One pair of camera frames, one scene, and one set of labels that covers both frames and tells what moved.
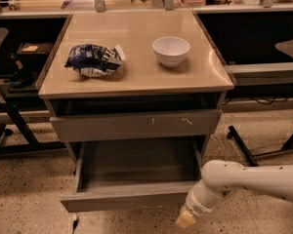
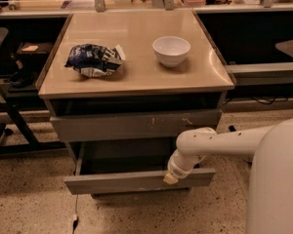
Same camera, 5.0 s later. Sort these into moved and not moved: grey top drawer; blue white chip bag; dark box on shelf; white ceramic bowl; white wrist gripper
Moved: white wrist gripper
Not moved: white ceramic bowl; grey top drawer; blue white chip bag; dark box on shelf
